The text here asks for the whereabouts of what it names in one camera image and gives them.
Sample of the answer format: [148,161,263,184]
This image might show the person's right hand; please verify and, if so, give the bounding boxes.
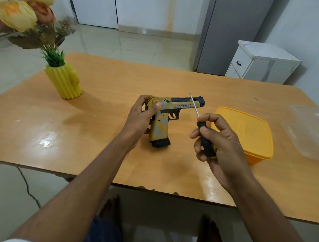
[190,113,253,192]

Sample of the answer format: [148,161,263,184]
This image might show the person's left hand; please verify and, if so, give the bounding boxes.
[117,95,163,153]

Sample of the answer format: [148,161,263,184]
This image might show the black handled screwdriver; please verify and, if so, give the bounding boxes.
[189,93,217,158]

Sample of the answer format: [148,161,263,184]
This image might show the yellow and grey toy pistol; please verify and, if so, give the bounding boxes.
[142,95,205,148]

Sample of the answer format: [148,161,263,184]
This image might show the person's left forearm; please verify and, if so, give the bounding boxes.
[7,139,132,242]

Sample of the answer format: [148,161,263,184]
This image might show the person's right forearm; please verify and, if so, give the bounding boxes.
[228,172,304,242]

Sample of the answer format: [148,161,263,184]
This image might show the yellow plastic container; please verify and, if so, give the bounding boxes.
[211,107,274,165]

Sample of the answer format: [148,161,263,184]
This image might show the yellow ribbed cactus vase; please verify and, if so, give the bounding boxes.
[44,61,83,100]

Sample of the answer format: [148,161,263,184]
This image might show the white bedside cabinet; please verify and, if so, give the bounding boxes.
[225,40,303,85]

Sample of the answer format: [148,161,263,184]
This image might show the person's right foot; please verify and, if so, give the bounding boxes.
[196,214,223,242]

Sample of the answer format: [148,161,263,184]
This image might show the person's foot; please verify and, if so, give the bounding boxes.
[196,214,223,242]
[98,195,123,236]

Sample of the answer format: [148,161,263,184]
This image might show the grey refrigerator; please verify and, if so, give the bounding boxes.
[193,0,274,76]

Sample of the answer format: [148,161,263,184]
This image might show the clear plastic lid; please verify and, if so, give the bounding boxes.
[280,105,319,160]

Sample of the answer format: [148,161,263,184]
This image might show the white cupboard door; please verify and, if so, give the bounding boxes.
[71,0,119,29]

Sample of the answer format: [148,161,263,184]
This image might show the person's left foot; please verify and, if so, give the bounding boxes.
[98,195,123,236]

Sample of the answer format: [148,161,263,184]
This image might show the dark blue shorts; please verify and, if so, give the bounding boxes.
[84,215,124,242]

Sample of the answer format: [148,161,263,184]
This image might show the artificial flower bouquet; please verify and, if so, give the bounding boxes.
[0,0,76,68]

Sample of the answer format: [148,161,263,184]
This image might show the black cable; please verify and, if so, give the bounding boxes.
[17,167,42,209]

